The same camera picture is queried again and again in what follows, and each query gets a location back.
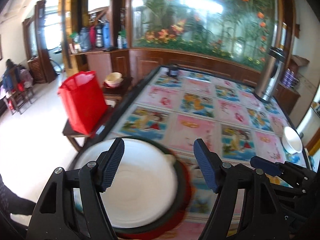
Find white bowl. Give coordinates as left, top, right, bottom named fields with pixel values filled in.
left=281, top=126, right=303, bottom=154
left=73, top=138, right=179, bottom=229

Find red wedding plate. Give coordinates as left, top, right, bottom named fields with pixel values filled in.
left=117, top=162, right=193, bottom=240

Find dark green plastic basin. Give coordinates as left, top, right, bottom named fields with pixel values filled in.
left=109, top=135, right=187, bottom=234

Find cream bowls on stool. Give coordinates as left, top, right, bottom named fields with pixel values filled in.
left=104, top=72, right=123, bottom=88

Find wooden side stool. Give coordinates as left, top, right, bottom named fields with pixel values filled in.
left=62, top=100, right=118, bottom=152

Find red gift bag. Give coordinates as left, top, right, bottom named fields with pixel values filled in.
left=57, top=71, right=108, bottom=135

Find purple spray cans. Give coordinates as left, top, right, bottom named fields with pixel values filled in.
left=281, top=69, right=299, bottom=88

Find stainless steel thermos jug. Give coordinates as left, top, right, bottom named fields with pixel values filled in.
left=253, top=47, right=285, bottom=103

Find wooden chair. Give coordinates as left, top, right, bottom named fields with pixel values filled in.
left=3, top=69, right=34, bottom=115

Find floral plastic tablecloth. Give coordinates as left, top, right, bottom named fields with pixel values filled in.
left=75, top=65, right=311, bottom=240

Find seated person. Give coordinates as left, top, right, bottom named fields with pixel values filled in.
left=2, top=59, right=22, bottom=92

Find wooden cabinet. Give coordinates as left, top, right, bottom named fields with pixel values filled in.
left=71, top=49, right=131, bottom=86

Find small black jar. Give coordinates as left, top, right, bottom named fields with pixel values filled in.
left=167, top=64, right=179, bottom=79

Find blue thermos flask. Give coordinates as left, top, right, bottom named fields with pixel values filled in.
left=79, top=27, right=91, bottom=52

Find large aquarium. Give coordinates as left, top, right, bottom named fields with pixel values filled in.
left=132, top=0, right=277, bottom=70

